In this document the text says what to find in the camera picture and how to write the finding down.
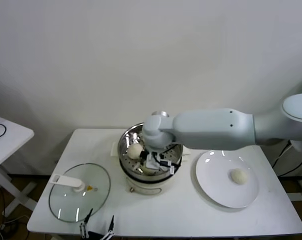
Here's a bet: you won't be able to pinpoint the thin white cable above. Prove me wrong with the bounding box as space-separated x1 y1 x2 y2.
0 215 29 240

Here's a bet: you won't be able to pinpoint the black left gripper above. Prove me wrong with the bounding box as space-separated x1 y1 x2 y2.
79 208 116 240

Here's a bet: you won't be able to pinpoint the black hanging cables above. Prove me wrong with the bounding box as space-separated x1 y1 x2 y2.
272 139 302 176

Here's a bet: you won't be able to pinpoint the white steamed baozi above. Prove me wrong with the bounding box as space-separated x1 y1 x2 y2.
126 143 144 160
140 166 157 175
227 168 249 186

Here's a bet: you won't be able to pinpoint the stainless steel steamer basket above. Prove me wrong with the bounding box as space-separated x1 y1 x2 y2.
116 121 184 177

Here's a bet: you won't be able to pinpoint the glass lid with white handle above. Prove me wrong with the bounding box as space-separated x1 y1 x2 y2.
48 162 112 224

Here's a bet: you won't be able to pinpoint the white electric cooker base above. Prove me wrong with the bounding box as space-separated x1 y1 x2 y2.
110 140 192 196

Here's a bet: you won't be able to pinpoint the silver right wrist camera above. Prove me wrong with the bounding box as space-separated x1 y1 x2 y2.
144 152 162 171

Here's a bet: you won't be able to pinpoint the white oval plate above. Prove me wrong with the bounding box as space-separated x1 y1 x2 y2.
195 149 261 209

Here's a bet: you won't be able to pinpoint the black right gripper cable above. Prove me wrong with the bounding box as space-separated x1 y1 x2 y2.
153 152 182 176

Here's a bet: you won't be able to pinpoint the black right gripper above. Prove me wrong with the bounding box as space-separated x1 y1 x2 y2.
138 149 152 161

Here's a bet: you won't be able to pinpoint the white side table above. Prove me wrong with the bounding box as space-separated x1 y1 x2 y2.
0 113 38 218

